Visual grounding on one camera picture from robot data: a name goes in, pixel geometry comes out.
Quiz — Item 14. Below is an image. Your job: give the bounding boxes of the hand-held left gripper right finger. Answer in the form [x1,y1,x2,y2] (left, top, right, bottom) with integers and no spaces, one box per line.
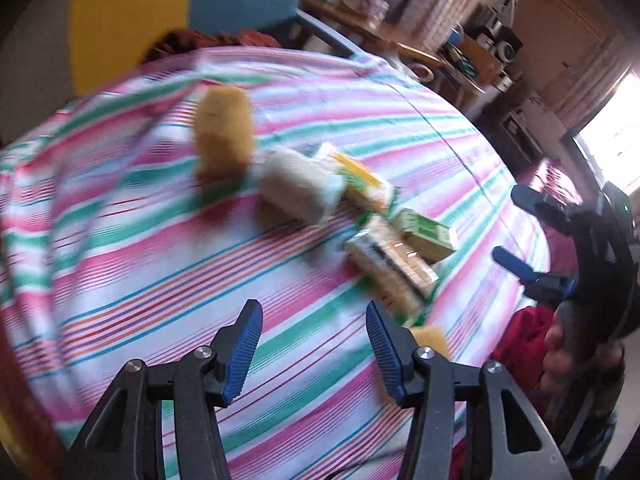
[366,301,573,480]

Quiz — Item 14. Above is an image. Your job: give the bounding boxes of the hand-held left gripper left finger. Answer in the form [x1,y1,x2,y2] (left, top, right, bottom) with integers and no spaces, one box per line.
[62,299,264,480]

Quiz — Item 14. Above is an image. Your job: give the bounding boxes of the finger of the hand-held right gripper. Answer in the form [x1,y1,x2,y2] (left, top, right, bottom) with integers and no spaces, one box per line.
[511,184,581,233]
[492,246,576,308]

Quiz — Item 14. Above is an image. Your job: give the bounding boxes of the yellow sponge cake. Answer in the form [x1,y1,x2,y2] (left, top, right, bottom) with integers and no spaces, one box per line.
[192,85,256,181]
[380,325,451,406]

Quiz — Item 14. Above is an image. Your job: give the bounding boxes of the green white cracker packet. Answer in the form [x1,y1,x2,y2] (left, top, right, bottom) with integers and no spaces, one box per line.
[342,215,441,323]

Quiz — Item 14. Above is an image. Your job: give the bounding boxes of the small green box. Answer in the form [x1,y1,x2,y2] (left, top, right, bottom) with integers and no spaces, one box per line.
[390,208,458,263]

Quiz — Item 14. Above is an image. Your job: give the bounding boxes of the yellow green cracker packet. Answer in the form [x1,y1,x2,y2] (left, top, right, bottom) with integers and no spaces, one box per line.
[312,142,401,211]

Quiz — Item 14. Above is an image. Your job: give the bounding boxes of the person's right hand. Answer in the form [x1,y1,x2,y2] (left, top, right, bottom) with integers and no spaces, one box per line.
[542,322,581,396]

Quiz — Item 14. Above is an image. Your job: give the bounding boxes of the magenta blanket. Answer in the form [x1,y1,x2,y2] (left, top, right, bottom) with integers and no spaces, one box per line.
[515,157,583,201]

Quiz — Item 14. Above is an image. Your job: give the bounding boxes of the red garment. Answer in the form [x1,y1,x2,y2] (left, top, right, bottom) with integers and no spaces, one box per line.
[492,305,556,396]

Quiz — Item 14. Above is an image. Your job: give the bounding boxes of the pink green striped bed sheet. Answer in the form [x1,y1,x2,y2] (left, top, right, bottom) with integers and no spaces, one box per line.
[0,45,553,480]

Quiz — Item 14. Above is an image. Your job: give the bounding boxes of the open wooden box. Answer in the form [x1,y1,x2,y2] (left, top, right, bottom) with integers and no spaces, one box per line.
[452,35,506,78]

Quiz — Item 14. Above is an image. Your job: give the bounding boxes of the grey radio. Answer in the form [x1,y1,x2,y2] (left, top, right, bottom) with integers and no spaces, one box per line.
[475,5,523,61]

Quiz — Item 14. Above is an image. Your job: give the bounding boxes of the wooden desk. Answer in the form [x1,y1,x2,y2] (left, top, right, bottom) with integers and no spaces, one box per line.
[300,0,506,96]

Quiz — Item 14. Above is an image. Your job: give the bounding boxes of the dark red cloth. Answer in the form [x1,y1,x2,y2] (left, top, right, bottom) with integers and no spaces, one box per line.
[142,27,281,63]

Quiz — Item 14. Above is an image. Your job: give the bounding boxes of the grey yellow blue chair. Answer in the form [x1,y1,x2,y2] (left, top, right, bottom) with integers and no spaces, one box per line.
[0,0,306,96]

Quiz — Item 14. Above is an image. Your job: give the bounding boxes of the grey metal bed rail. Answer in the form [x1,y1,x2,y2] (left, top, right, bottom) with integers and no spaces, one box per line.
[297,9,373,58]

